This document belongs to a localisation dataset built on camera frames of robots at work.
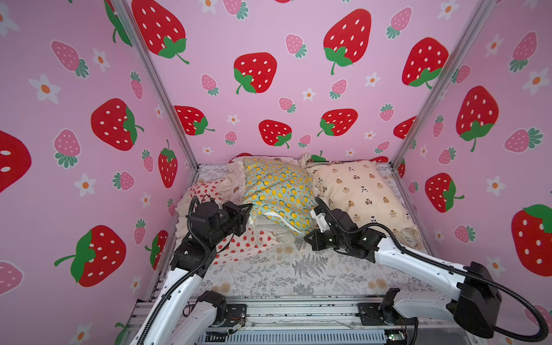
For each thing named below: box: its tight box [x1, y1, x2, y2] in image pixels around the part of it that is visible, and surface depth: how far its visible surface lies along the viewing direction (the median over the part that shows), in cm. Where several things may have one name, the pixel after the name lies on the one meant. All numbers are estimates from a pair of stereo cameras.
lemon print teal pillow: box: [242, 157, 316, 235], surface depth 79 cm
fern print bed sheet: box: [198, 237, 457, 298], surface depth 85 cm
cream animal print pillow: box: [304, 158, 423, 253], surface depth 95 cm
